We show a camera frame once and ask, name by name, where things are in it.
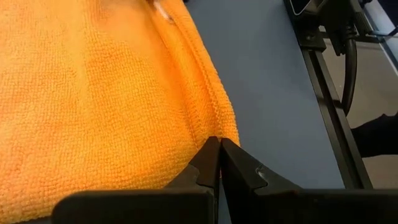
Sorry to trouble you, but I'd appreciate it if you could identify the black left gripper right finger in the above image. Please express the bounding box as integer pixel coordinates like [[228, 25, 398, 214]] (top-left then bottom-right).
[[220, 138, 398, 224]]

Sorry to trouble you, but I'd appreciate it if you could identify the black exterior camera mount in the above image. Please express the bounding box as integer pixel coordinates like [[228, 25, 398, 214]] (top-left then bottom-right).
[[284, 0, 374, 57]]

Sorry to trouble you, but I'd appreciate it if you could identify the blue-grey table mat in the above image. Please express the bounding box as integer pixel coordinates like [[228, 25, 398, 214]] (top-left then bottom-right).
[[15, 0, 346, 224]]

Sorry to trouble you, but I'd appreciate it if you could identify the black camera cable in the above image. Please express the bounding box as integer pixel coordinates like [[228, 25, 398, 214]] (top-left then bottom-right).
[[340, 39, 358, 116]]

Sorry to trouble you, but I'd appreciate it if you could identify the black metal table frame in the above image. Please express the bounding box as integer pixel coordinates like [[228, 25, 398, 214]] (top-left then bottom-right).
[[301, 30, 374, 190]]

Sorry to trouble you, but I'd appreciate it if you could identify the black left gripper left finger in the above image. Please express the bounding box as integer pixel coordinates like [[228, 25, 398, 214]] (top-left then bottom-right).
[[51, 136, 220, 224]]

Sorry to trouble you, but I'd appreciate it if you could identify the yellow microfibre towel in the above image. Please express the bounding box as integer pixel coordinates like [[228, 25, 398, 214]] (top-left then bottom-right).
[[0, 0, 240, 224]]

